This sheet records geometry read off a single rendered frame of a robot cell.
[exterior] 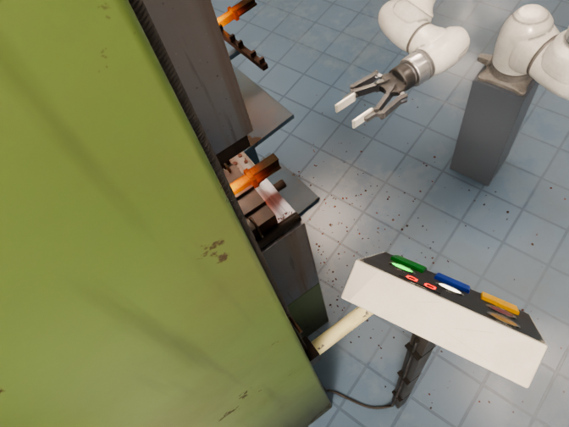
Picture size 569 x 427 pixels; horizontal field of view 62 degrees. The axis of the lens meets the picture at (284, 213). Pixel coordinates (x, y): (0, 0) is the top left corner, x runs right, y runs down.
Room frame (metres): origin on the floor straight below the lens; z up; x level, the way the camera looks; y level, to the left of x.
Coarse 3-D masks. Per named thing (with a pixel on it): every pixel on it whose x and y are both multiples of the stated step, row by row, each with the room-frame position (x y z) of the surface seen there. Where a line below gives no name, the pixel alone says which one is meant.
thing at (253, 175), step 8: (264, 160) 0.76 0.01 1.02; (272, 160) 0.75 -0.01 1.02; (256, 168) 0.74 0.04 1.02; (264, 168) 0.74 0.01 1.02; (272, 168) 0.75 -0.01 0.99; (280, 168) 0.75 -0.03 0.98; (248, 176) 0.73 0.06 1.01; (256, 176) 0.73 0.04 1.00; (264, 176) 0.74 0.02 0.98; (232, 184) 0.73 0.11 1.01; (240, 184) 0.72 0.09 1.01; (248, 184) 0.71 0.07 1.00; (256, 184) 0.71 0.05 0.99
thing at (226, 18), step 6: (246, 0) 1.51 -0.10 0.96; (252, 0) 1.51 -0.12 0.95; (234, 6) 1.50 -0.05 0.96; (240, 6) 1.49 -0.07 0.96; (246, 6) 1.50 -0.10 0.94; (252, 6) 1.50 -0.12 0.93; (228, 12) 1.49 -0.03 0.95; (234, 12) 1.47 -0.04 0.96; (240, 12) 1.49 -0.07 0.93; (222, 18) 1.46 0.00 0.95; (228, 18) 1.46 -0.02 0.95; (234, 18) 1.47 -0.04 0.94; (222, 24) 1.45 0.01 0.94
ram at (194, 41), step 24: (144, 0) 0.54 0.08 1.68; (168, 0) 0.55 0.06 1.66; (192, 0) 0.56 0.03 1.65; (168, 24) 0.54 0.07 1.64; (192, 24) 0.55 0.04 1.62; (216, 24) 0.56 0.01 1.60; (168, 48) 0.54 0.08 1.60; (192, 48) 0.55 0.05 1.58; (216, 48) 0.56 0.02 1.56; (192, 72) 0.55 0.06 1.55; (216, 72) 0.56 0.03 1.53; (192, 96) 0.54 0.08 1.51; (216, 96) 0.55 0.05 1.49; (240, 96) 0.56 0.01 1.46; (216, 120) 0.55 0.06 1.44; (240, 120) 0.56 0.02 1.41; (216, 144) 0.54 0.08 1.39
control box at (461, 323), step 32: (384, 256) 0.40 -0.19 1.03; (352, 288) 0.30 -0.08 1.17; (384, 288) 0.27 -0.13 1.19; (416, 288) 0.25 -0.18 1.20; (416, 320) 0.20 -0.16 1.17; (448, 320) 0.18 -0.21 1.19; (480, 320) 0.17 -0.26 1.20; (512, 320) 0.16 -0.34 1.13; (480, 352) 0.12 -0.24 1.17; (512, 352) 0.10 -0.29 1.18; (544, 352) 0.09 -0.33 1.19
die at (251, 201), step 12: (228, 180) 0.75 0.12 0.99; (240, 192) 0.70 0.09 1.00; (252, 192) 0.69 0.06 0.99; (240, 204) 0.67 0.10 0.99; (252, 204) 0.66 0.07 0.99; (264, 204) 0.65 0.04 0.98; (252, 216) 0.63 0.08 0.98; (264, 216) 0.62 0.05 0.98; (252, 228) 0.60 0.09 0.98; (264, 228) 0.60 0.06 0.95
